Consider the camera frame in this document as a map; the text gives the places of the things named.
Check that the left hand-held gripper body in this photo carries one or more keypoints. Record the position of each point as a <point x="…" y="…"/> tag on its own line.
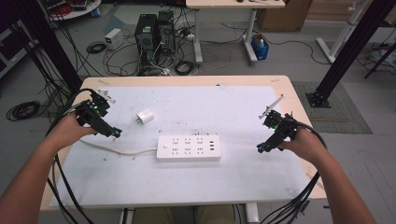
<point x="93" y="115"/>

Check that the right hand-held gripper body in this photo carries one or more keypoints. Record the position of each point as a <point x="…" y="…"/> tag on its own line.
<point x="281" y="127"/>

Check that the white plug charger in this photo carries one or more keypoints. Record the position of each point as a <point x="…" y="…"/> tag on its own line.
<point x="145" y="116"/>

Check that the white power strip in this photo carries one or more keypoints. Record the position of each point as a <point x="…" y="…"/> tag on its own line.
<point x="188" y="147"/>

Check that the person's right hand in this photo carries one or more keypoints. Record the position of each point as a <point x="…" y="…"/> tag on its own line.
<point x="306" y="144"/>

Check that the person's left hand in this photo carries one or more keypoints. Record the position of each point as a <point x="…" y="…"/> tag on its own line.
<point x="67" y="132"/>

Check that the grey floor mat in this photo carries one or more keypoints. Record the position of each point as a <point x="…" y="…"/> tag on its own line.
<point x="339" y="112"/>

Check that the white table leg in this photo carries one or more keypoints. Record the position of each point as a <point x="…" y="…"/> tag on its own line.
<point x="251" y="214"/>

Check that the small white box device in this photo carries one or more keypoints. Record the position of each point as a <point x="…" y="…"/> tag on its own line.
<point x="113" y="39"/>

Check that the black metal stand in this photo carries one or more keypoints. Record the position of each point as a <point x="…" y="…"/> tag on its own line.
<point x="53" y="46"/>
<point x="351" y="49"/>

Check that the blue bin with bottles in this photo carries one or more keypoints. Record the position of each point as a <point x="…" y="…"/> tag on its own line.
<point x="260" y="48"/>

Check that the white table mat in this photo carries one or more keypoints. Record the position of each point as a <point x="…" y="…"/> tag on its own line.
<point x="186" y="183"/>

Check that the black computer tower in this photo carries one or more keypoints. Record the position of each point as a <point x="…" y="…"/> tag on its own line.
<point x="166" y="31"/>
<point x="145" y="32"/>

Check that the round white table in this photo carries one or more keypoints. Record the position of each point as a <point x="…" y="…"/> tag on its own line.
<point x="74" y="9"/>

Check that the white metal stand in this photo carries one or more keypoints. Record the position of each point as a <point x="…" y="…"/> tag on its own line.
<point x="341" y="34"/>

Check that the brown cardboard box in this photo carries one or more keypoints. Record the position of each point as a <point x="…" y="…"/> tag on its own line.
<point x="285" y="15"/>

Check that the white-legged wooden desk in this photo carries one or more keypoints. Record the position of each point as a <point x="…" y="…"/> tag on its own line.
<point x="233" y="3"/>

